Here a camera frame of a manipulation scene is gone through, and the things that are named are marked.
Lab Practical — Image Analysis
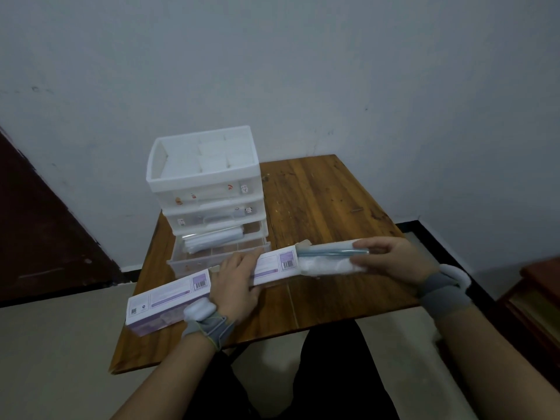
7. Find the person's left forearm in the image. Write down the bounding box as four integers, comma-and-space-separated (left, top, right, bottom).
110, 334, 218, 420

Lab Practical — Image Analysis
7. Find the dark brown wooden door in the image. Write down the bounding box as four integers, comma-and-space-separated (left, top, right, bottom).
0, 125, 131, 307

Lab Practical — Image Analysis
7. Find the clear white roll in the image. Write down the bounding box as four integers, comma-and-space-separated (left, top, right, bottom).
296, 237, 372, 278

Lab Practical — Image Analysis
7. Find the dark wooden furniture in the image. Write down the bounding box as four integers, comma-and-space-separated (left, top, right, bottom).
496, 256, 560, 390

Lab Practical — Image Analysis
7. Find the white plastic drawer organizer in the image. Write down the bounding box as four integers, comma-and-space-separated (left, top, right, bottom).
145, 124, 272, 277

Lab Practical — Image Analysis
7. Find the person's right hand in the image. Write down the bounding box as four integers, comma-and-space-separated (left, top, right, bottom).
352, 236, 439, 298

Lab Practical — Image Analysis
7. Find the person's right forearm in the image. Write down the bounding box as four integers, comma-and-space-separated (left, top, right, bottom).
434, 303, 560, 420

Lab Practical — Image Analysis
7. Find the purple white box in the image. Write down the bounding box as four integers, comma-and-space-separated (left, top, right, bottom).
125, 268, 221, 338
247, 244, 308, 289

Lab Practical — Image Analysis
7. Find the grey wristband with white tracker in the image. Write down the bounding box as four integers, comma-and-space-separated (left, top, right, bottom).
181, 297, 237, 352
416, 264, 474, 323

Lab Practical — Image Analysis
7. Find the person's left hand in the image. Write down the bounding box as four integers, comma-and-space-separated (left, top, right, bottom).
209, 248, 266, 325

